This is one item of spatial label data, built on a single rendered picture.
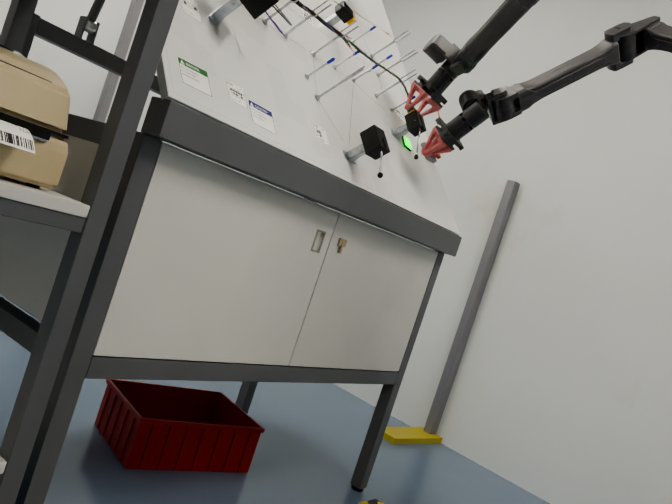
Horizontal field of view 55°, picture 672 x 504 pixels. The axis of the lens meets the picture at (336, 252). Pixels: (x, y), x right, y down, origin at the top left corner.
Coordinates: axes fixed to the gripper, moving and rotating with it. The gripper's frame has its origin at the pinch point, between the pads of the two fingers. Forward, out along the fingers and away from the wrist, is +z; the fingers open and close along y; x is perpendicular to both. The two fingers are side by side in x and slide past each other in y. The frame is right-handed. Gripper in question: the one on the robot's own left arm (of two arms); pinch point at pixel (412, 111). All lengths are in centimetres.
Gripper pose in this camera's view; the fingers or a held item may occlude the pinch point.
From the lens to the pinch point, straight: 194.4
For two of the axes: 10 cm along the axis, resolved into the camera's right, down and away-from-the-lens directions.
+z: -6.7, 7.1, 2.2
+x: 4.5, 6.2, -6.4
